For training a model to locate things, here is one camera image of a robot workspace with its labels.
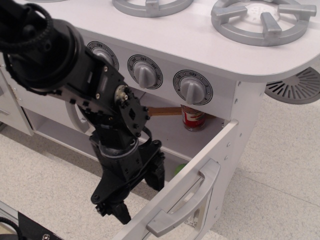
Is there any red toy can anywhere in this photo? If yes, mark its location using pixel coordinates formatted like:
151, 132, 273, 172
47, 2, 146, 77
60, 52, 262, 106
181, 105, 206, 132

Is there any white cabinet door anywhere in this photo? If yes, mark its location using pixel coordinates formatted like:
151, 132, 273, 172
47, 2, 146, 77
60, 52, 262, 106
0, 56, 94, 141

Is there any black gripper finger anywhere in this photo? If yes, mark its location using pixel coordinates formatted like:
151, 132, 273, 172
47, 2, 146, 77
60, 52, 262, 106
144, 157, 165, 191
111, 200, 131, 225

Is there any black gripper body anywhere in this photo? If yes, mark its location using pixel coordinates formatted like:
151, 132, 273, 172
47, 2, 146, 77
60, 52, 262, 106
91, 139, 165, 216

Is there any left grey stove knob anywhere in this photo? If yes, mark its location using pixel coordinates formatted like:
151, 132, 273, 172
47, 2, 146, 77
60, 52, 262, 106
86, 41, 119, 71

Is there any green toy food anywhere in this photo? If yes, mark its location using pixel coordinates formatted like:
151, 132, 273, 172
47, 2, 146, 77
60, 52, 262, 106
173, 163, 187, 176

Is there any right grey burner grate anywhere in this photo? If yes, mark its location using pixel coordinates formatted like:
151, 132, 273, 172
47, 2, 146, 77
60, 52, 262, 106
211, 0, 317, 47

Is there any grey oven door handle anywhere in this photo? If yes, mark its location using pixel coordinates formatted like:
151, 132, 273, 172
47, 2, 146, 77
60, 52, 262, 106
146, 159, 221, 238

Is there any aluminium frame rail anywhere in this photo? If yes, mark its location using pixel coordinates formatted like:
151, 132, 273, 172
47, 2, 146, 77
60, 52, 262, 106
0, 201, 19, 234

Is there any white oven door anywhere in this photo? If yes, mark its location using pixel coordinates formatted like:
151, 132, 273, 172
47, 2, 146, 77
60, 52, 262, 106
114, 119, 239, 240

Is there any grey cabinet door handle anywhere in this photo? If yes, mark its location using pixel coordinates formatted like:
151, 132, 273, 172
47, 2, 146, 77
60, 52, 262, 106
65, 102, 90, 134

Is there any white toy kitchen stove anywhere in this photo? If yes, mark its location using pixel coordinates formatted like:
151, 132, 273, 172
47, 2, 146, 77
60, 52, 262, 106
0, 0, 320, 240

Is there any brown wooden spoon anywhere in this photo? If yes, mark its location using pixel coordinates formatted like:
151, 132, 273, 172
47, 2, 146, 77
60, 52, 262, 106
148, 107, 182, 116

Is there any middle grey burner grate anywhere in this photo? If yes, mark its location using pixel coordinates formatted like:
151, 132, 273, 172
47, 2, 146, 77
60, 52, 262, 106
112, 0, 193, 18

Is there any grey stove knob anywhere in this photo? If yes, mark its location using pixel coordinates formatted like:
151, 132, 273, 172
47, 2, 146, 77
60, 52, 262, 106
86, 41, 119, 71
173, 70, 213, 106
127, 54, 163, 90

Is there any grey slotted round disc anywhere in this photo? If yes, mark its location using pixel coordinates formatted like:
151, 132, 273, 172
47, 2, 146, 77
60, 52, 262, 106
265, 67, 320, 105

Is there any grey burner grate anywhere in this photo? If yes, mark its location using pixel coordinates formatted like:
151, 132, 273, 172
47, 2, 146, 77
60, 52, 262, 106
112, 0, 193, 18
211, 0, 317, 47

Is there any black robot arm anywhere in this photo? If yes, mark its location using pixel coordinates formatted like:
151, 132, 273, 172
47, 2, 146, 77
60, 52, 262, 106
0, 0, 165, 224

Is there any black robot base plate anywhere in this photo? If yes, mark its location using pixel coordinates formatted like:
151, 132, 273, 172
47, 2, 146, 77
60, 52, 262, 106
17, 212, 63, 240

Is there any right grey stove knob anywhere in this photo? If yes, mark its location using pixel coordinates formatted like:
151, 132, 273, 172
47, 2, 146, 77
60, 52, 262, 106
173, 70, 213, 106

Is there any aluminium extrusion rail foot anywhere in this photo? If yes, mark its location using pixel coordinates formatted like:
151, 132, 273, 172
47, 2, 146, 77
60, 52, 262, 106
184, 216, 199, 228

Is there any middle grey stove knob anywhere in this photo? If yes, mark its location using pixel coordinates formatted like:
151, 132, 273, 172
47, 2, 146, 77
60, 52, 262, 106
127, 54, 163, 90

